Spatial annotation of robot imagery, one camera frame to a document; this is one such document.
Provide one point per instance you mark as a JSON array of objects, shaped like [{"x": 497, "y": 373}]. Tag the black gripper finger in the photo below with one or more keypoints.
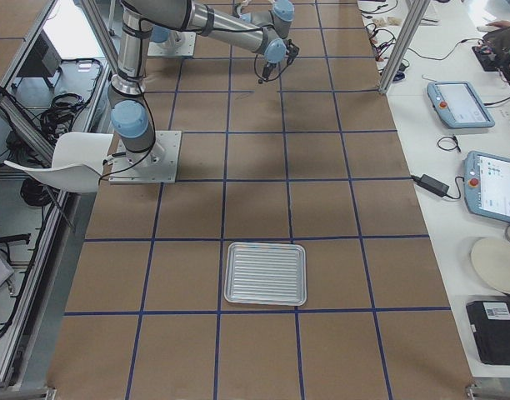
[{"x": 265, "y": 77}]

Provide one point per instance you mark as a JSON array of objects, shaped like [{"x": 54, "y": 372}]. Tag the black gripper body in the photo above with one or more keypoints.
[{"x": 270, "y": 67}]

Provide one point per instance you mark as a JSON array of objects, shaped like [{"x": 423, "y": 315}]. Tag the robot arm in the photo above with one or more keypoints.
[
  {"x": 169, "y": 28},
  {"x": 166, "y": 37}
]

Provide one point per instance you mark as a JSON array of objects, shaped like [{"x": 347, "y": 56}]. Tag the silver ribbed metal tray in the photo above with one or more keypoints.
[{"x": 266, "y": 274}]

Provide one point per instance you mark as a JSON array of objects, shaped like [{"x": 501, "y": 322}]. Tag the far blue teach pendant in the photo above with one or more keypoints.
[{"x": 458, "y": 105}]

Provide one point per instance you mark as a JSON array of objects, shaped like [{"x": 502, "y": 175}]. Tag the blue teach pendant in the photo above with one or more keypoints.
[
  {"x": 487, "y": 185},
  {"x": 458, "y": 105}
]

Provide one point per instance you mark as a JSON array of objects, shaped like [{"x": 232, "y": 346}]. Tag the black power adapter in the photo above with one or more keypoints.
[{"x": 431, "y": 184}]

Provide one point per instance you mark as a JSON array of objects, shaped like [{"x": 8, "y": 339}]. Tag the white plastic chair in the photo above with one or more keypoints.
[{"x": 77, "y": 162}]

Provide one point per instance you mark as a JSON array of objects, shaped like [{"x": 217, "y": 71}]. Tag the near blue teach pendant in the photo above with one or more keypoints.
[{"x": 487, "y": 185}]

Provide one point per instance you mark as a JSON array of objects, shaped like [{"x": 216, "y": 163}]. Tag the cream round plate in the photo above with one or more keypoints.
[{"x": 490, "y": 259}]

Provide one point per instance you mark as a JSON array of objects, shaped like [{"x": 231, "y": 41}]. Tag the black laptop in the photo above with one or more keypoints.
[{"x": 490, "y": 325}]

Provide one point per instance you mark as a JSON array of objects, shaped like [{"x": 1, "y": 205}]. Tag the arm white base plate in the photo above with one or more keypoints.
[
  {"x": 159, "y": 166},
  {"x": 184, "y": 51}
]

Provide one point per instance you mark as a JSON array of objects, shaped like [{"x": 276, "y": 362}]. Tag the aluminium frame post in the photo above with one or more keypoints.
[{"x": 408, "y": 29}]

